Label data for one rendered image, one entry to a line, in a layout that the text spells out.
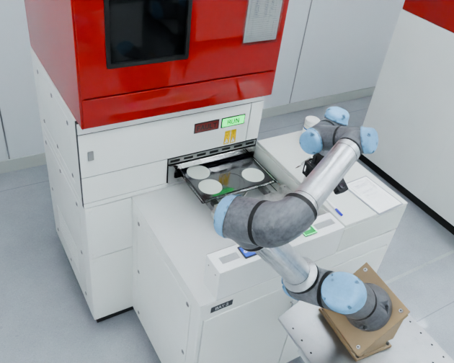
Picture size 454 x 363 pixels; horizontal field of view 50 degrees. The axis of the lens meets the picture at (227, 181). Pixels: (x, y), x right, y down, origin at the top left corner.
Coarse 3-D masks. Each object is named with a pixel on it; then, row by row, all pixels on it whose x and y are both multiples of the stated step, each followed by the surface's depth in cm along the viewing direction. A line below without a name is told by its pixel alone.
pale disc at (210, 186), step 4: (204, 180) 205; (208, 180) 206; (212, 180) 206; (200, 184) 203; (204, 184) 203; (208, 184) 203; (212, 184) 204; (216, 184) 204; (220, 184) 204; (200, 188) 201; (204, 188) 201; (208, 188) 201; (212, 188) 202; (216, 188) 202; (220, 188) 202; (204, 192) 199; (208, 192) 199; (212, 192) 200; (216, 192) 200
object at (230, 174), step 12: (240, 156) 223; (216, 168) 213; (228, 168) 214; (240, 168) 215; (192, 180) 204; (216, 180) 206; (228, 180) 207; (240, 180) 208; (264, 180) 210; (228, 192) 201
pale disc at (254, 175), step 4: (252, 168) 216; (244, 172) 213; (248, 172) 213; (252, 172) 214; (256, 172) 214; (260, 172) 214; (244, 176) 211; (248, 176) 211; (252, 176) 211; (256, 176) 212; (260, 176) 212; (248, 180) 209; (252, 180) 209; (256, 180) 210; (260, 180) 210
